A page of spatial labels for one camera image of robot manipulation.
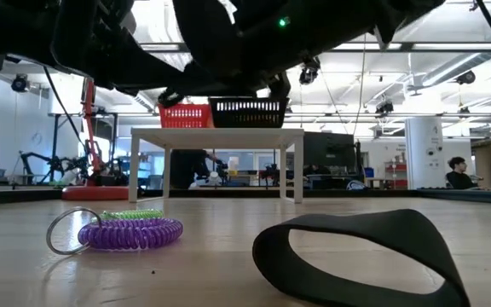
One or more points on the black plastic basket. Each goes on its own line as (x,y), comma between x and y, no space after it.
(250,113)

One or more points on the red plastic basket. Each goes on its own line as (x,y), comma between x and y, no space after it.
(186,116)

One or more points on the green coil wristband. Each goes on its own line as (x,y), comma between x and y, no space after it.
(134,214)

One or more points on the purple coil wristband keyring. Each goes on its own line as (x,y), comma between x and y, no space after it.
(130,234)

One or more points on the wide black rubber band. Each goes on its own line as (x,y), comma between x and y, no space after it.
(399,228)

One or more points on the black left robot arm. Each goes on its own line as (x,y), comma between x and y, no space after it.
(15,30)

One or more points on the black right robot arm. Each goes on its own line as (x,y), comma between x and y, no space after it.
(335,21)

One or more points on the small white shelf table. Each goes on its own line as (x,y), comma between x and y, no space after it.
(215,138)

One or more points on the black ceiling spotlight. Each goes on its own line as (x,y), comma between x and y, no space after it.
(466,77)
(308,74)
(19,83)
(384,107)

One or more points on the person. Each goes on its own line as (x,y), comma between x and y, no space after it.
(186,168)
(458,177)

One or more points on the black monitor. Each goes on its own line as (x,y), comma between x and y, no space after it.
(328,158)

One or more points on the white round column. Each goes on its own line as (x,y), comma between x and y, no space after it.
(423,149)

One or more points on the black metal table frame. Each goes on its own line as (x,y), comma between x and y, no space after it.
(228,192)

